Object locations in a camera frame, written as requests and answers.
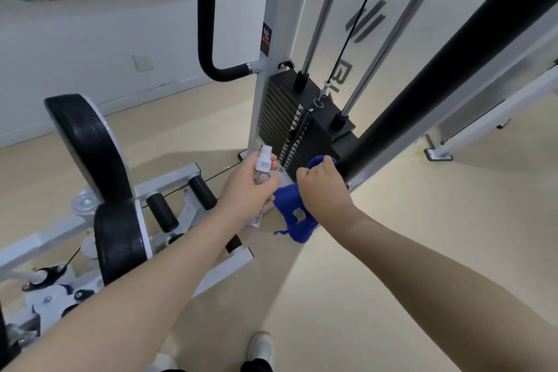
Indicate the person's left hand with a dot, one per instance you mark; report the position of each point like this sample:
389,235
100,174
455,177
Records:
242,197

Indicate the person's right hand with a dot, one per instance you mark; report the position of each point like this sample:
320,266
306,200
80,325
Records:
327,197

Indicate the person's left thumb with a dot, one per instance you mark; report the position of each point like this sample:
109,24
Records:
273,173

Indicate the person's right thumb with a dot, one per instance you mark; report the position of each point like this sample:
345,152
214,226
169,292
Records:
302,177

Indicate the clear spray bottle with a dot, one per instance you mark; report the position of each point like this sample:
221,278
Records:
264,161

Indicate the blue cleaning cloth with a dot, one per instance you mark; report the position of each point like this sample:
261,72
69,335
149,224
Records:
288,207

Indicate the person's left forearm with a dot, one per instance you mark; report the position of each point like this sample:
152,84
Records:
130,306

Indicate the person's right forearm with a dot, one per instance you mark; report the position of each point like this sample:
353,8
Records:
436,271

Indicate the black weight stack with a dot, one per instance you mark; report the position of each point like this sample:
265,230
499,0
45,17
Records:
279,114

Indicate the black foam roller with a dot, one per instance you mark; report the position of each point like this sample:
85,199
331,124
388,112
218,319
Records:
162,212
202,192

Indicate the red and black label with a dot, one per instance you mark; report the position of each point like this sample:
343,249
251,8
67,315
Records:
266,39

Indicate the small black seat pad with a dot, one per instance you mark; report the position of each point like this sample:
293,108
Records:
120,241

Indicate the chrome guide rod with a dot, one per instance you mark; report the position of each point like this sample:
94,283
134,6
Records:
394,36
325,10

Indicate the white shoe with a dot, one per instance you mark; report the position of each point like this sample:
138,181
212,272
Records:
260,345

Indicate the large black seat pad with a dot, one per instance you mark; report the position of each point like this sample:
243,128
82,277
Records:
91,145

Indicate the long black padded bar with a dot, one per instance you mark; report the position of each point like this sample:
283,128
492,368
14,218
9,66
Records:
457,66

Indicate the frosted machine shield panel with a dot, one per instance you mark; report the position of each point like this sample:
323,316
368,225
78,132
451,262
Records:
429,10

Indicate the white wall socket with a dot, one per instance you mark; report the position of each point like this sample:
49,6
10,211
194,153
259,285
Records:
143,63

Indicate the white machine upright post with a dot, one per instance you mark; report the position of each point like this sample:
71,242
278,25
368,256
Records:
279,1

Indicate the white floor frame beam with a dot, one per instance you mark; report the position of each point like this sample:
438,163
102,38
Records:
501,113

